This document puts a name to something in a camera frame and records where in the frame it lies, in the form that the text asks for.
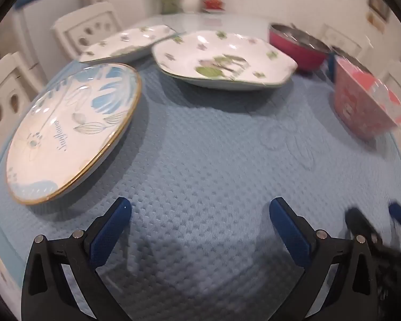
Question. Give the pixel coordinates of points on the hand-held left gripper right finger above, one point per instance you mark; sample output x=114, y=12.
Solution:
x=290, y=234

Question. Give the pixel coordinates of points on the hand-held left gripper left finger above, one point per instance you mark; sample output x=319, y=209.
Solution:
x=110, y=230

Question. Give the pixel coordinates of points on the round blue-flower gold-rim plate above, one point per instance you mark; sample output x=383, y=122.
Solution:
x=70, y=123

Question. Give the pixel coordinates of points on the pink patterned bowl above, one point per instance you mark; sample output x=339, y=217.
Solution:
x=361, y=107

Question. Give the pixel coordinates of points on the blue steel bowl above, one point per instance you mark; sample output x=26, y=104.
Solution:
x=330, y=68

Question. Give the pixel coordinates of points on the magenta steel bowl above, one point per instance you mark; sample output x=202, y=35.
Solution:
x=297, y=53

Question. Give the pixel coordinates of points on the rectangular white floral plate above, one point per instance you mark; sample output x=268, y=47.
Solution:
x=130, y=41

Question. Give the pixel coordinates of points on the octagonal white floral plate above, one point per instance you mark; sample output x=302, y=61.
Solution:
x=220, y=57

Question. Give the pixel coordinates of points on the light blue table mat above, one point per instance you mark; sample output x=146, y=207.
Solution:
x=204, y=157

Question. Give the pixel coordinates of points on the white dining chair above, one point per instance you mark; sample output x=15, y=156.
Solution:
x=70, y=23
x=6, y=90
x=341, y=38
x=399, y=80

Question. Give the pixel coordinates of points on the yellow hanging tassels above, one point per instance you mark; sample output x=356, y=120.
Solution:
x=374, y=21

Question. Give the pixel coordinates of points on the white fridge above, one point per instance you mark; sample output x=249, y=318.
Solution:
x=36, y=40

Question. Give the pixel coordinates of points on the white ribbed vase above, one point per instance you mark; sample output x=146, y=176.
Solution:
x=190, y=1

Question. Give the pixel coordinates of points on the red teacup with saucer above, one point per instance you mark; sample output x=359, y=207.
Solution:
x=214, y=3

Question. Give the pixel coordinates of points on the dark framed wall picture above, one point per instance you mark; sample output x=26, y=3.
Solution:
x=379, y=5

